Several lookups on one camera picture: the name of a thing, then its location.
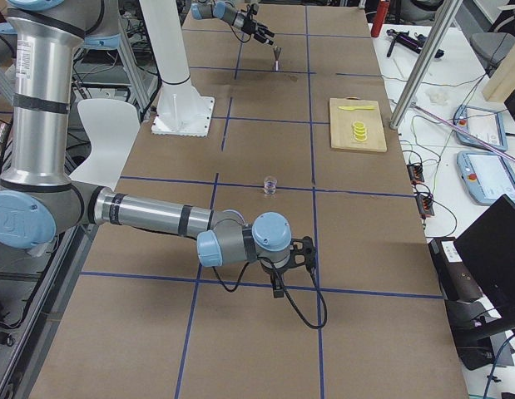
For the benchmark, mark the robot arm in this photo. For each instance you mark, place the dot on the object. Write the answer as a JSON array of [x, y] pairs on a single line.
[[38, 200], [242, 20]]

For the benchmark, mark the steel double jigger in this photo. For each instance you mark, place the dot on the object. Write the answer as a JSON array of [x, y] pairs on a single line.
[[276, 53]]

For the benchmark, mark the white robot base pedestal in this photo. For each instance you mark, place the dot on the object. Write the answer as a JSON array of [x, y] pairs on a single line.
[[180, 110]]

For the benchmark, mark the aluminium frame post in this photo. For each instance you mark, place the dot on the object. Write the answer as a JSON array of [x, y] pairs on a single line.
[[435, 36]]

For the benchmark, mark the wooden cutting board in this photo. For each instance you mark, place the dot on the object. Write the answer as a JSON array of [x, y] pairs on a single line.
[[341, 130]]

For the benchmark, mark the blue teach pendant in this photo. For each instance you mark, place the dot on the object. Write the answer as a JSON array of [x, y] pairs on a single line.
[[486, 176], [487, 125]]

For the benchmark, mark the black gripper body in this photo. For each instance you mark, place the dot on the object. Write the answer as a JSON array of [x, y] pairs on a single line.
[[251, 27], [275, 268]]

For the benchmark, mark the red bottle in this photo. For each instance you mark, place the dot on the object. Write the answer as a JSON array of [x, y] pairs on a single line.
[[379, 18]]

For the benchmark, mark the far blue teach pendant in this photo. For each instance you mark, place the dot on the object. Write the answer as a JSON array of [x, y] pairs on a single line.
[[487, 125]]

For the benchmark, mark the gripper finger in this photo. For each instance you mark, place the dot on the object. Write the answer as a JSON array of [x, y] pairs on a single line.
[[264, 40], [264, 31], [277, 286]]

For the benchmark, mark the black laptop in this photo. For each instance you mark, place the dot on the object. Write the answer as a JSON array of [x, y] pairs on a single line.
[[487, 248]]

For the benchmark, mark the yellow plastic knife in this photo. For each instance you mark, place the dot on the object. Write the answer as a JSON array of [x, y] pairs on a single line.
[[356, 108]]

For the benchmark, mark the white plastic chair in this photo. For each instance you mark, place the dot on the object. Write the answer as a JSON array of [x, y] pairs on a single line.
[[112, 127]]

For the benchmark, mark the near blue teach pendant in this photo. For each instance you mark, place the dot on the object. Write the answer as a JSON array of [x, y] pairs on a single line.
[[486, 176]]

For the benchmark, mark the clear glass cup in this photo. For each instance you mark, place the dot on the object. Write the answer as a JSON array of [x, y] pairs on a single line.
[[270, 185]]

